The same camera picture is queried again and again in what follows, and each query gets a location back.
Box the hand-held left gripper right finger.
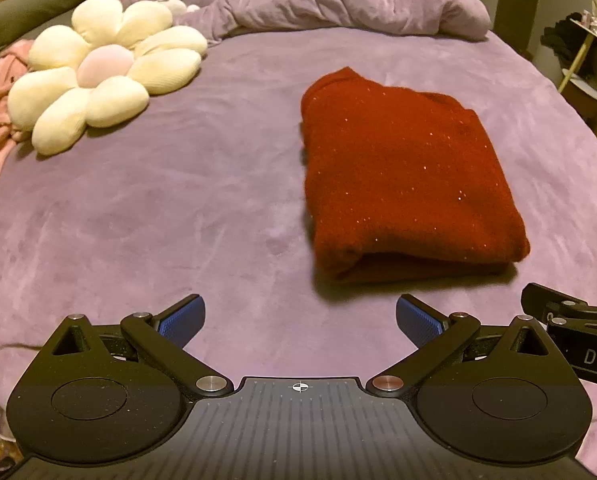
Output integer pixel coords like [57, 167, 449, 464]
[366, 293, 560, 397]

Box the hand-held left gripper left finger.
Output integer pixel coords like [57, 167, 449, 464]
[42, 294, 235, 397]

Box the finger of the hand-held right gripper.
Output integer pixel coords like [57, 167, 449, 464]
[520, 269, 597, 323]

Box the red knit sweater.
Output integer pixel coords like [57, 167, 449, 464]
[299, 66, 532, 284]

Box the bed with purple sheet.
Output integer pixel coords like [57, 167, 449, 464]
[0, 0, 597, 480]

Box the yellow rack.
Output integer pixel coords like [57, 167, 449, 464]
[557, 14, 597, 141]

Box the cream flower-shaped pillow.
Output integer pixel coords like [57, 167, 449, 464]
[7, 0, 209, 157]

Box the black clothing pile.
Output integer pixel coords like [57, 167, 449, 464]
[540, 11, 588, 65]

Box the small white plush toy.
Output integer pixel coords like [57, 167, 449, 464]
[150, 0, 202, 17]

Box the purple crumpled duvet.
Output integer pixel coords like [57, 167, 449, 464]
[100, 0, 492, 47]

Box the olive green pillow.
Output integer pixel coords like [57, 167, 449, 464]
[0, 0, 105, 67]

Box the dark cord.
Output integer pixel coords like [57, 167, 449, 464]
[0, 342, 45, 362]

